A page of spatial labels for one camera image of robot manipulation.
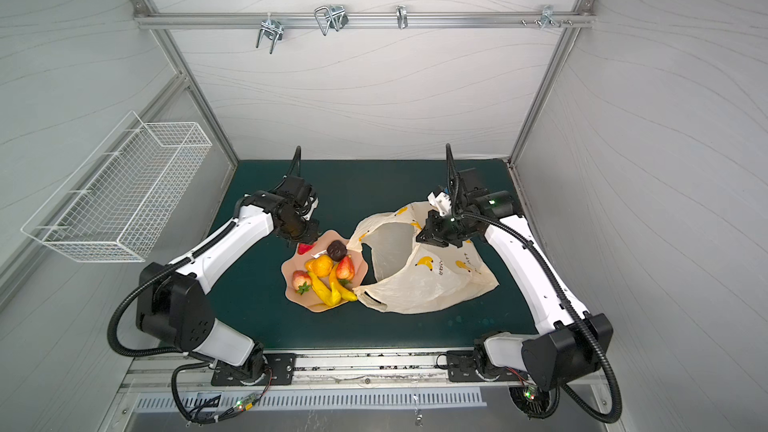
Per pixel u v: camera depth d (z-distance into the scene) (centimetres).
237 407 68
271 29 79
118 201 69
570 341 38
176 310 42
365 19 78
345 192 100
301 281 82
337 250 88
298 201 69
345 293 77
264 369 72
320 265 86
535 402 72
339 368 75
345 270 85
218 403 71
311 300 82
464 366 73
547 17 77
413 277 71
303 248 84
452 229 61
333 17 77
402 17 78
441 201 70
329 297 77
